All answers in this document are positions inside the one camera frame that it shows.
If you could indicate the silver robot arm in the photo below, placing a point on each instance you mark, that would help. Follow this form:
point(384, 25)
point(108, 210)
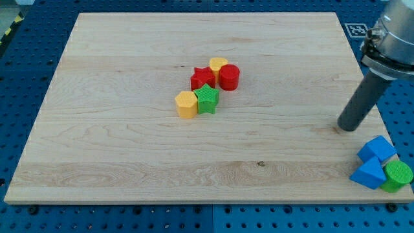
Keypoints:
point(388, 46)

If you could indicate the green star block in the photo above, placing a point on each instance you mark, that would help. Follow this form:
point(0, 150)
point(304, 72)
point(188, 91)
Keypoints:
point(208, 98)

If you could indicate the yellow hexagon block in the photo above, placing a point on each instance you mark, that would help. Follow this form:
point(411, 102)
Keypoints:
point(186, 104)

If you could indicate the red star block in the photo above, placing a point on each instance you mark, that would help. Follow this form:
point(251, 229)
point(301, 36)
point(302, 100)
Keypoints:
point(202, 76)

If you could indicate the wooden board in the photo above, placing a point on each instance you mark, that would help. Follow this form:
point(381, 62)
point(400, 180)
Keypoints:
point(108, 132)

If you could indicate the red cylinder block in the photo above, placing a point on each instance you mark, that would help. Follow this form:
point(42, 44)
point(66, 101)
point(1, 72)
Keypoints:
point(229, 77)

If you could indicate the yellow heart block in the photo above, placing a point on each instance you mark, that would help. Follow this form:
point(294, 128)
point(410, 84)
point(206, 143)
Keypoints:
point(215, 65)

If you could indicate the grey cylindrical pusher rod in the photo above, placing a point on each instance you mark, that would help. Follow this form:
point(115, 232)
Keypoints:
point(367, 94)

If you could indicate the white fiducial marker tag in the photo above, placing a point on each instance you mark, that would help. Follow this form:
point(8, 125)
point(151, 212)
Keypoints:
point(356, 30)

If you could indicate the blue triangle block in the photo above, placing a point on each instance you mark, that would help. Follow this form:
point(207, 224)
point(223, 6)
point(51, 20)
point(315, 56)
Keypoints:
point(370, 174)

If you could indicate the blue cube block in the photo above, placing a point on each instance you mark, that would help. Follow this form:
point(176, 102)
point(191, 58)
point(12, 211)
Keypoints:
point(378, 147)

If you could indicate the green cylinder block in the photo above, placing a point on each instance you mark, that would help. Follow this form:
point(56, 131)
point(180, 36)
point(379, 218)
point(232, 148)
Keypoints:
point(398, 174)

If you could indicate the black yellow hazard tape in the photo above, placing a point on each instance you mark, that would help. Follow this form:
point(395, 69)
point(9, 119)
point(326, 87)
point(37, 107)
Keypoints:
point(11, 30)

